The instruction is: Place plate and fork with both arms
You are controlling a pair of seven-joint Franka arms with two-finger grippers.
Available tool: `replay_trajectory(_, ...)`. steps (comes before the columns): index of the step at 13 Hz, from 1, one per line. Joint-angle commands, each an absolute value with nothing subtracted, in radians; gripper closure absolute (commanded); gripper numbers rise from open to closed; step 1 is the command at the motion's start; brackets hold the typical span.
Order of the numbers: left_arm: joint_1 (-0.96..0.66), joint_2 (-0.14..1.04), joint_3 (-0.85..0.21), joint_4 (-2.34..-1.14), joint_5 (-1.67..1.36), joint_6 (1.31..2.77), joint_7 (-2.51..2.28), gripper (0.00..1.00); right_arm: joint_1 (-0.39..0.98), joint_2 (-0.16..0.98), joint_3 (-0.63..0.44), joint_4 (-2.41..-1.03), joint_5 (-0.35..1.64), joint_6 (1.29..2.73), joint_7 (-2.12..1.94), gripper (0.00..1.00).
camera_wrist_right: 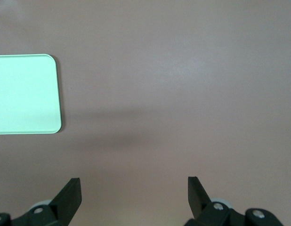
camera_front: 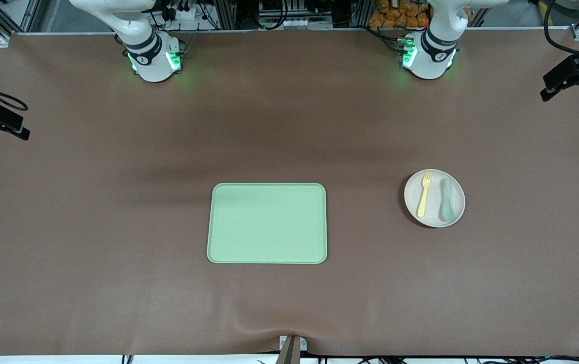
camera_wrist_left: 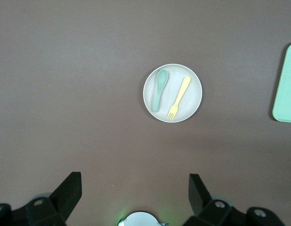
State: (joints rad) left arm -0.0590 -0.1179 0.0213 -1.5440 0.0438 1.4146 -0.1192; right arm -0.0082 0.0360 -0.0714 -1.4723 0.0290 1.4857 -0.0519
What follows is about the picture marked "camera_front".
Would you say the metal table edge bracket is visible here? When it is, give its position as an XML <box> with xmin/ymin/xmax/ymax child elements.
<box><xmin>279</xmin><ymin>335</ymin><xmax>308</xmax><ymax>353</ymax></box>

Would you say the round beige speckled plate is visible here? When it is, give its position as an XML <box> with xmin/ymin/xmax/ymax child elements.
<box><xmin>404</xmin><ymin>169</ymin><xmax>466</xmax><ymax>229</ymax></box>

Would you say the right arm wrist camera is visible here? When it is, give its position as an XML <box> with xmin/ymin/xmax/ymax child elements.
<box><xmin>0</xmin><ymin>101</ymin><xmax>25</xmax><ymax>132</ymax></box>

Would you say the grey-green plastic spoon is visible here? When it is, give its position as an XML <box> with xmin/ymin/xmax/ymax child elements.
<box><xmin>439</xmin><ymin>177</ymin><xmax>455</xmax><ymax>223</ymax></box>

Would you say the brown table cover mat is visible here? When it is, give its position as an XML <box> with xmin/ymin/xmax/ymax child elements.
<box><xmin>0</xmin><ymin>30</ymin><xmax>579</xmax><ymax>357</ymax></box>

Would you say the white power strip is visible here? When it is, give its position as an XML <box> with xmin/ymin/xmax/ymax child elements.
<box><xmin>160</xmin><ymin>0</ymin><xmax>204</xmax><ymax>21</ymax></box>

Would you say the brown camera stand post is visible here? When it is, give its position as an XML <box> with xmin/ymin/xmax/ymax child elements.
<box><xmin>275</xmin><ymin>336</ymin><xmax>302</xmax><ymax>364</ymax></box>

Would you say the mint green rectangular tray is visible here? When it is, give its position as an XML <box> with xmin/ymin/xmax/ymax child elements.
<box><xmin>206</xmin><ymin>183</ymin><xmax>328</xmax><ymax>265</ymax></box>

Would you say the yellow plastic fork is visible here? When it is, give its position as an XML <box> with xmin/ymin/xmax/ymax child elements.
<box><xmin>416</xmin><ymin>172</ymin><xmax>433</xmax><ymax>219</ymax></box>

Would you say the orange snack pile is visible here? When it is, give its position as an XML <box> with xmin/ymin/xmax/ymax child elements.
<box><xmin>369</xmin><ymin>0</ymin><xmax>430</xmax><ymax>29</ymax></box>

